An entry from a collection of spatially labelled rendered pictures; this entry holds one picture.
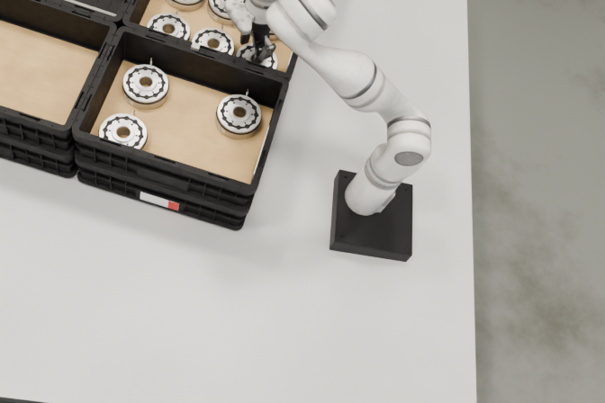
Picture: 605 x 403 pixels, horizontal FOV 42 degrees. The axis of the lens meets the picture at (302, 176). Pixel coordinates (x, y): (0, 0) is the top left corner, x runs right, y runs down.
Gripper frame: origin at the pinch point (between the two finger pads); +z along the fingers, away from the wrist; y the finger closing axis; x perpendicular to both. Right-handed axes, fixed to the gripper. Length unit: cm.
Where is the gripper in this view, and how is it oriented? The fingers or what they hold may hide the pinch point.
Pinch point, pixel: (251, 49)
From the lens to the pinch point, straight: 188.4
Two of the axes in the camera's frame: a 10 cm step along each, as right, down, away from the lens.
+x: -8.3, 3.9, -4.0
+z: -2.1, 4.5, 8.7
